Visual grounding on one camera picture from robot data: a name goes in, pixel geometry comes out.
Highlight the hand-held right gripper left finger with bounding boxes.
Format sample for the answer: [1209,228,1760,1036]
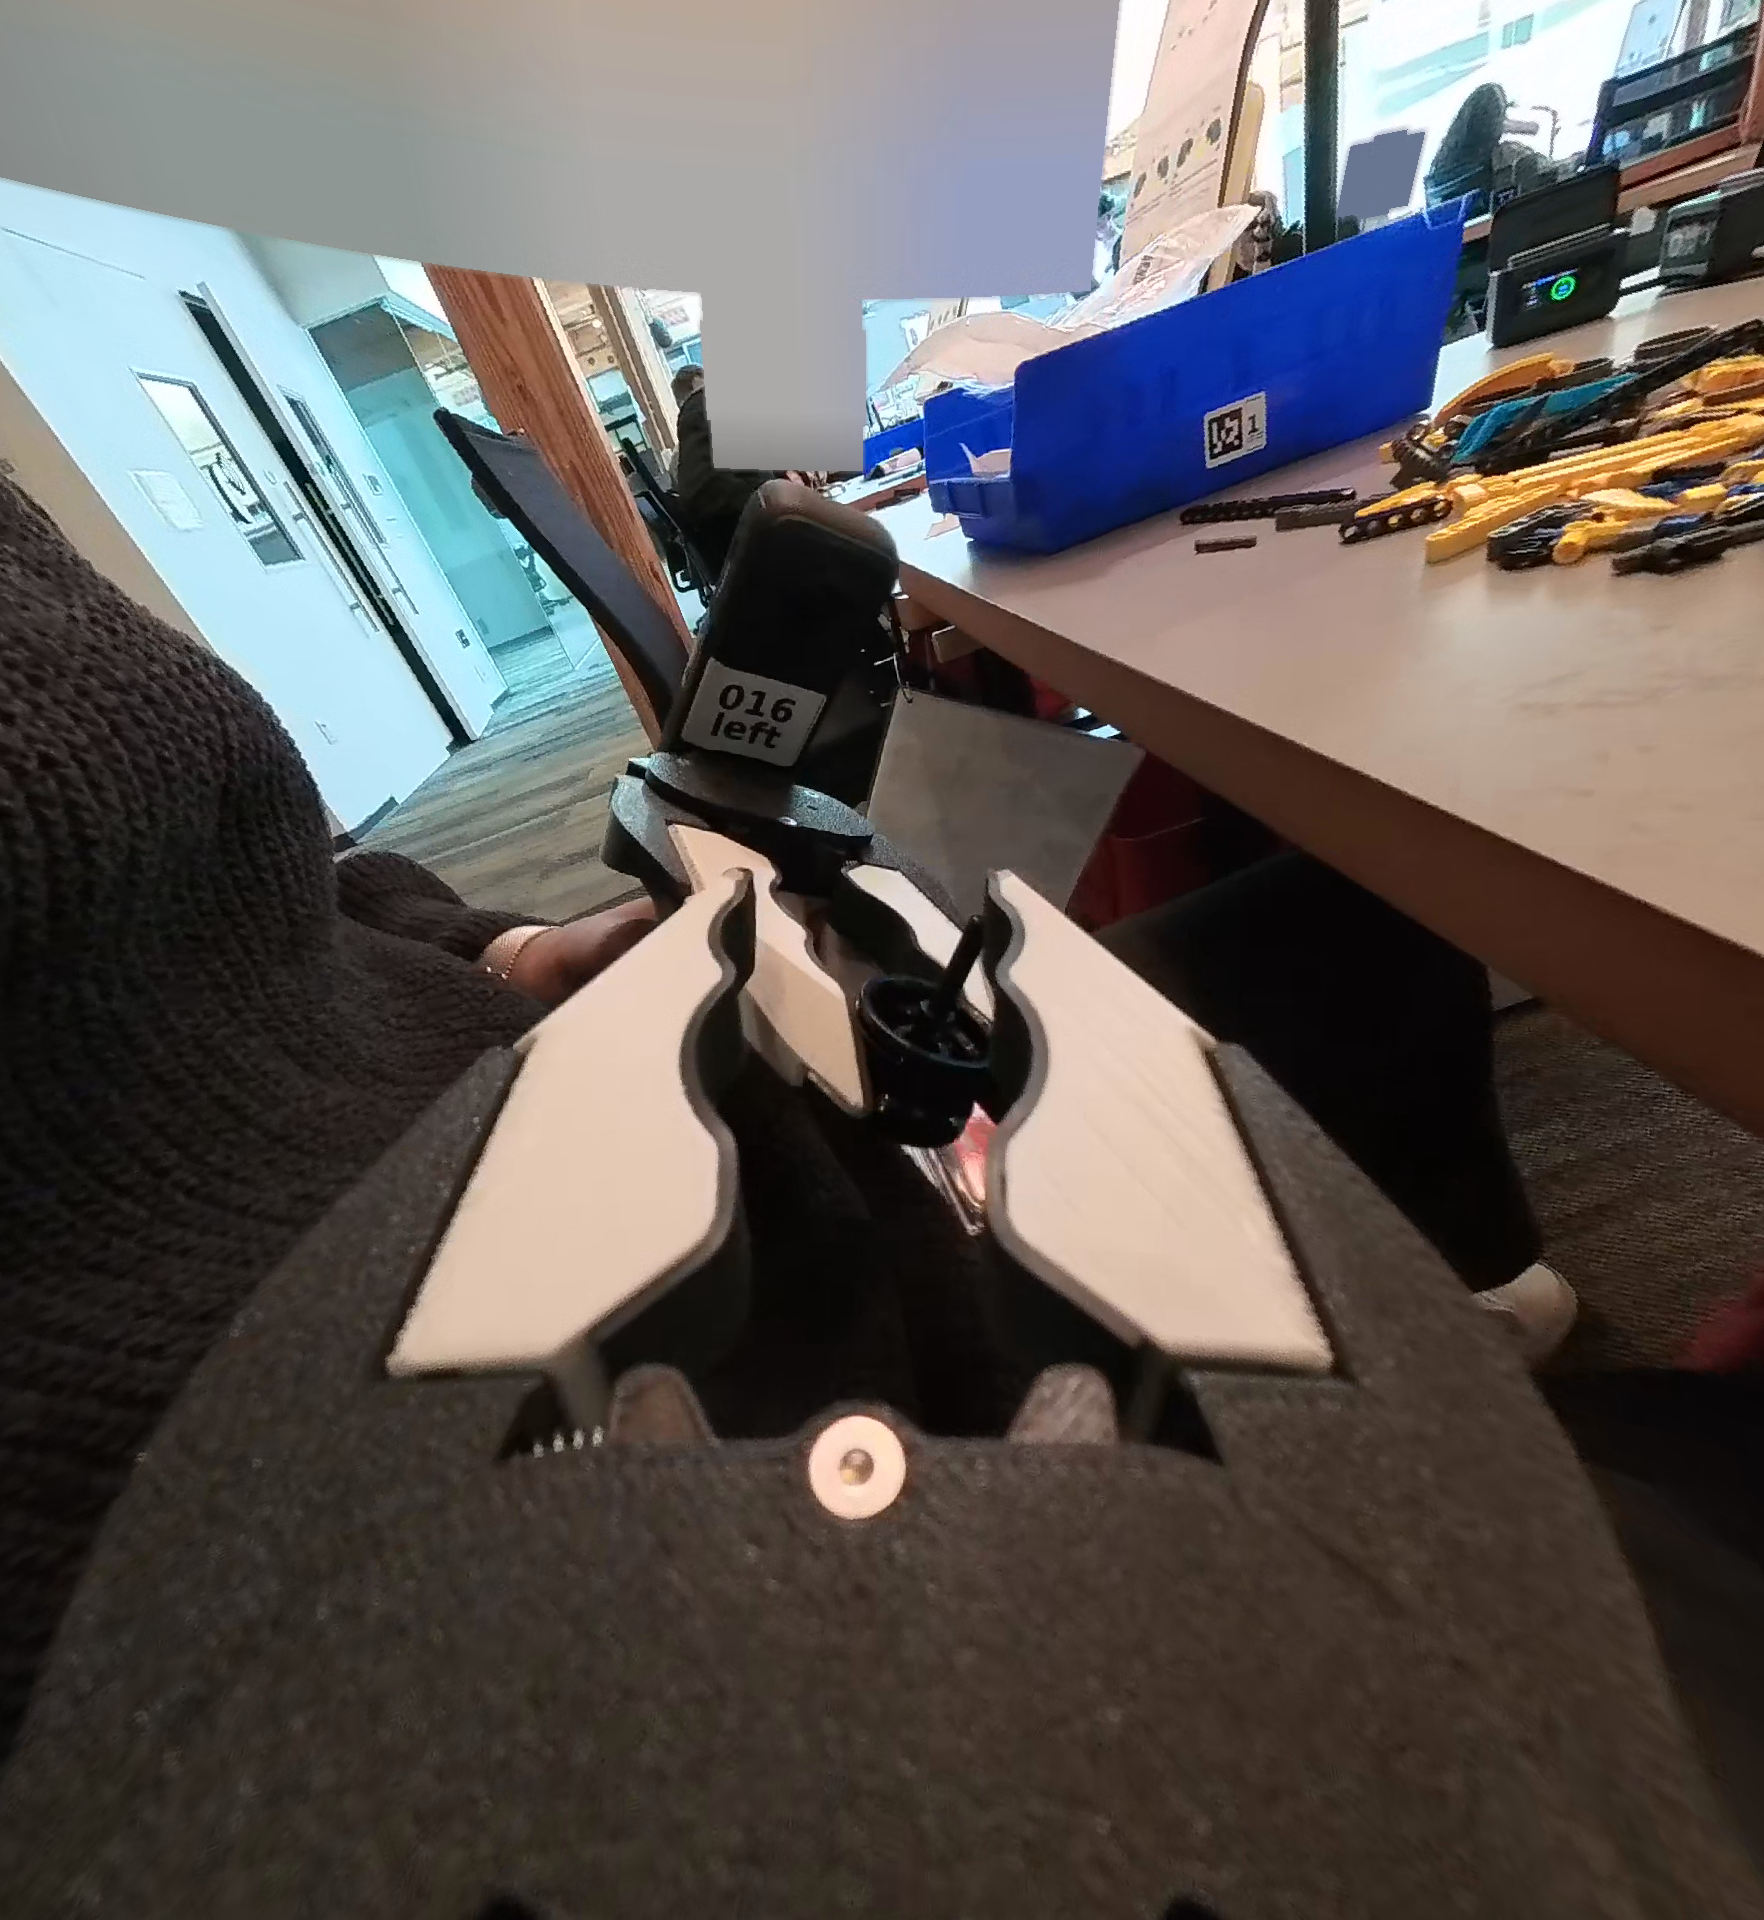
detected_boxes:
[383,866,760,1443]

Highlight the black toy wheel with axle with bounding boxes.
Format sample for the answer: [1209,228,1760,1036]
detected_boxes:
[855,912,1003,1147]

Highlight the black framed door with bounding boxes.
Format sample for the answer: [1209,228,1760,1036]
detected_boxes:
[180,284,482,745]

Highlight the large blue plastic bin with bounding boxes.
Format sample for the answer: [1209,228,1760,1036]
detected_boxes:
[920,195,1470,555]

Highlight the black pole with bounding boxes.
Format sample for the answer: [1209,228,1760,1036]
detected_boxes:
[1298,0,1345,256]

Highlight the person's white shoe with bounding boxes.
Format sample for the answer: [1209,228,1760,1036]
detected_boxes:
[1472,1261,1582,1360]

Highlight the person's left forearm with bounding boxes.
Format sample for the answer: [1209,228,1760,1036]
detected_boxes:
[331,847,556,1036]

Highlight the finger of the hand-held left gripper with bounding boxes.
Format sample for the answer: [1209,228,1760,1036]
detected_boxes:
[666,822,886,1121]
[844,868,998,1025]

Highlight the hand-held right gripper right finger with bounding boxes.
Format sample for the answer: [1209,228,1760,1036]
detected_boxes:
[976,866,1341,1443]

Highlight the cardboard stand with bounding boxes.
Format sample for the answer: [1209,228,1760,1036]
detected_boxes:
[1106,0,1274,294]

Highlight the black power bank green display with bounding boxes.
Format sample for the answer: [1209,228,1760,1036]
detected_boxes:
[1486,160,1628,350]

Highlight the pile of toy building pieces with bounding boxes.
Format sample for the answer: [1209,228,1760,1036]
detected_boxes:
[1178,307,1764,579]

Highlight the black office chair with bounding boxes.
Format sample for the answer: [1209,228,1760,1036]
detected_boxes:
[436,408,691,695]

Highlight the person's left hand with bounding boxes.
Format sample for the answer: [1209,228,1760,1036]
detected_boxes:
[525,910,662,1005]

